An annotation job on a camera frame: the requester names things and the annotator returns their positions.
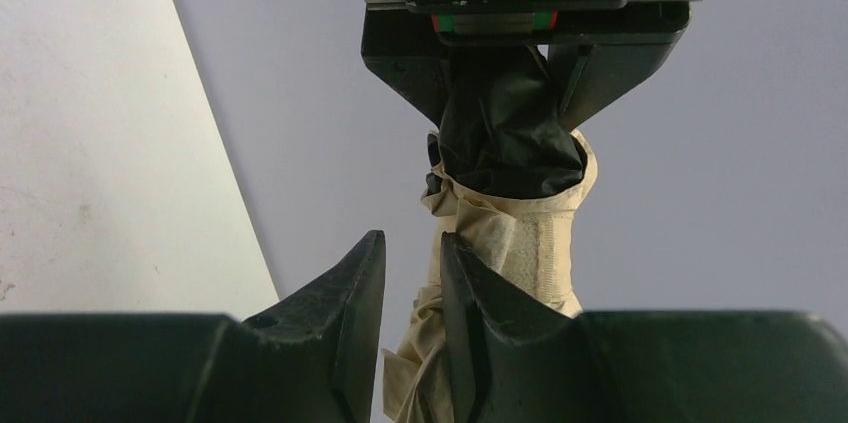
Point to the beige folding umbrella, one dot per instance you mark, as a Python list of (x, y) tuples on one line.
[(508, 178)]

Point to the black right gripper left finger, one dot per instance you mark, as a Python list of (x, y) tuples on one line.
[(309, 358)]

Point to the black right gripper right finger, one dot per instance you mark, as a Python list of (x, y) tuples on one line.
[(513, 359)]

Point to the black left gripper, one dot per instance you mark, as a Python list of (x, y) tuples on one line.
[(403, 45)]

